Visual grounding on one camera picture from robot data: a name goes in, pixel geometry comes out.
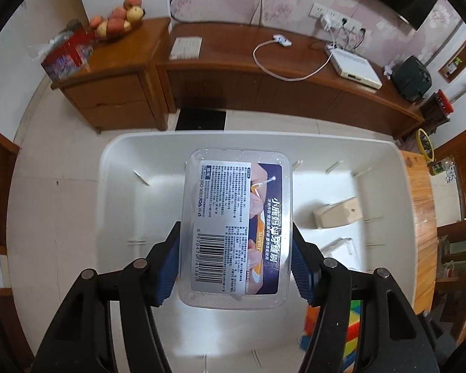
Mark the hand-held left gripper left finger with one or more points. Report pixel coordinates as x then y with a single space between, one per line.
167 268

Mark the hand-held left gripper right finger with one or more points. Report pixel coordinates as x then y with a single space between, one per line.
301 276

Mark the white plastic storage tray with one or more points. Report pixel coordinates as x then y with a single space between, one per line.
139 209

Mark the beige wooden block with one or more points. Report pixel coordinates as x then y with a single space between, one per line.
336 213

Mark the colourful puzzle cube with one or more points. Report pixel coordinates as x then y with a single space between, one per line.
352 330

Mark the clear labelled plastic box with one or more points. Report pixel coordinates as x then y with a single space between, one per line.
233 217

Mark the wooden chair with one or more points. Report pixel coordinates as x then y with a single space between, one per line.
456 248

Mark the green-labelled bottle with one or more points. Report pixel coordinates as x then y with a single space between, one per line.
439 167

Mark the yellow-rimmed clear bucket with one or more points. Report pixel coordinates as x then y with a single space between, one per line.
425 143

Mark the long wooden TV cabinet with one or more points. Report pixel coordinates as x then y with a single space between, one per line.
256 89

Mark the white set-top box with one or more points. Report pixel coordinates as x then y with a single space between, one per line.
355 68

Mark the dark jar with red lid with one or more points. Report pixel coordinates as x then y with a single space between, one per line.
439 110

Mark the small white notepad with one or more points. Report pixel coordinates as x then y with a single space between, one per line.
185 47

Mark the black countertop appliance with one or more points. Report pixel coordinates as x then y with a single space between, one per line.
411 78

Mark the red gift box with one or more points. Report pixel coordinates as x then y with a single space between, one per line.
68 57

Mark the bowl of fruit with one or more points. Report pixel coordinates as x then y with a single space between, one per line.
116 21

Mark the white plug-in charger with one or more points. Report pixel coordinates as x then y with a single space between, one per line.
327 21

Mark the white wall socket row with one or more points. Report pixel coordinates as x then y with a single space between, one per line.
336 17

